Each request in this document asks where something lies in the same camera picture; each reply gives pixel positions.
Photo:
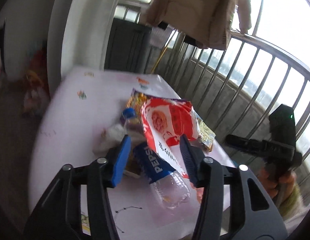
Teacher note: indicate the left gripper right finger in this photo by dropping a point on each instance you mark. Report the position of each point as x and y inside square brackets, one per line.
[253, 214]

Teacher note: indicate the white fluffy trouser leg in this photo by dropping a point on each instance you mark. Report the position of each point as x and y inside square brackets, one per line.
[293, 210]

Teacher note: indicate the dark green door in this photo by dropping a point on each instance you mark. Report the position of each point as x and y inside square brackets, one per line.
[127, 46]

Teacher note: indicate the yellow broom handle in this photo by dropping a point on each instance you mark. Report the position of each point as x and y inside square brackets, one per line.
[164, 49]

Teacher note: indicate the yellow snack bag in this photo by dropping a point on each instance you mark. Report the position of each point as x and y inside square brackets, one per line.
[206, 136]

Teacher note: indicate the beige hanging jacket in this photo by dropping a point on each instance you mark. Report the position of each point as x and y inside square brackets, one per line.
[206, 22]

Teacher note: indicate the person's hand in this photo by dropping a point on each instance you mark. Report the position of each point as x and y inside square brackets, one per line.
[270, 185]

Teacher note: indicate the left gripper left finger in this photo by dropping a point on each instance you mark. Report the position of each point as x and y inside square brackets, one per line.
[57, 215]

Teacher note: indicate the red white snack bag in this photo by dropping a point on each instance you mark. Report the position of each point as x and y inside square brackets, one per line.
[164, 122]

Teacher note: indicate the clear Pepsi bottle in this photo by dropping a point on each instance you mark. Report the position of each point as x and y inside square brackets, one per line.
[166, 183]

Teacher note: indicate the purple snack bag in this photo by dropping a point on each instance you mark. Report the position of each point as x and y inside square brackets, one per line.
[138, 98]

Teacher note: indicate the metal balcony railing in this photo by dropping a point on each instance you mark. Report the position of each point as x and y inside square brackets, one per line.
[235, 90]

